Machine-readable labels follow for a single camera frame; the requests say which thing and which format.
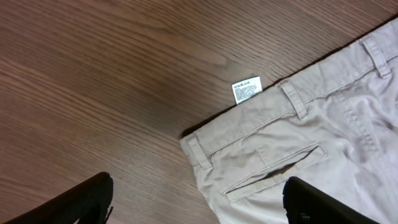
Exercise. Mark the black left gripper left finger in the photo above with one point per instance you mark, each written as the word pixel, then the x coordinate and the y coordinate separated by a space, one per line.
pixel 87 203

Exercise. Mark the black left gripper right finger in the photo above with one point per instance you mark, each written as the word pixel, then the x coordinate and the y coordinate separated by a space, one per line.
pixel 305 204

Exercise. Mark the beige khaki shorts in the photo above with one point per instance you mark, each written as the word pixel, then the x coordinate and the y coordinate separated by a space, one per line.
pixel 333 124

